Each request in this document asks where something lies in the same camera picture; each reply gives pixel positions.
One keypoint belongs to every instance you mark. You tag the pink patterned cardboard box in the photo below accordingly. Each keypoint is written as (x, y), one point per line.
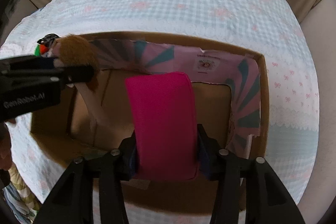
(230, 86)

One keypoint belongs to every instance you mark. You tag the green wet wipes pack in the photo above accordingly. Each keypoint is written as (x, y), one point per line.
(41, 50)

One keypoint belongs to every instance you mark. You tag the person's left hand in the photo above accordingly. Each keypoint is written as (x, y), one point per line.
(5, 148)

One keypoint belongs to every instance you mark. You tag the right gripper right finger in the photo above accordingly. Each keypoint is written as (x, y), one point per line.
(267, 199)

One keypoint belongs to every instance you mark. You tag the magenta sponge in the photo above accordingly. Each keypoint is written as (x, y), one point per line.
(165, 126)

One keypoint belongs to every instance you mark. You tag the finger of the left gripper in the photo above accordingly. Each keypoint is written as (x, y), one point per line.
(75, 74)

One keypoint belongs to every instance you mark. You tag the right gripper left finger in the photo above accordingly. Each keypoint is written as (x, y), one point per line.
(71, 199)

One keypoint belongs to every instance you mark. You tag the light blue pink bedspread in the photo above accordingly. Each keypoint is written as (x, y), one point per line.
(266, 26)

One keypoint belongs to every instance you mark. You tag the brown fluffy plush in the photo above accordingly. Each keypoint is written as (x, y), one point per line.
(73, 50)

